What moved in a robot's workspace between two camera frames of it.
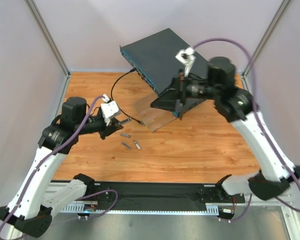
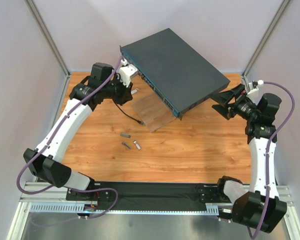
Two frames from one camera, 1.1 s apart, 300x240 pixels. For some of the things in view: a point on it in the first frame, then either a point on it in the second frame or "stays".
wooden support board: [154, 118] stays
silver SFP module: [126, 145] stays
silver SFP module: [124, 121] to [133, 91]
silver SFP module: [125, 135] stays
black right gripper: [180, 91] to [234, 103]
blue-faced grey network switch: [159, 56] stays
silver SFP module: [137, 145] stays
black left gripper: [106, 128] to [125, 92]
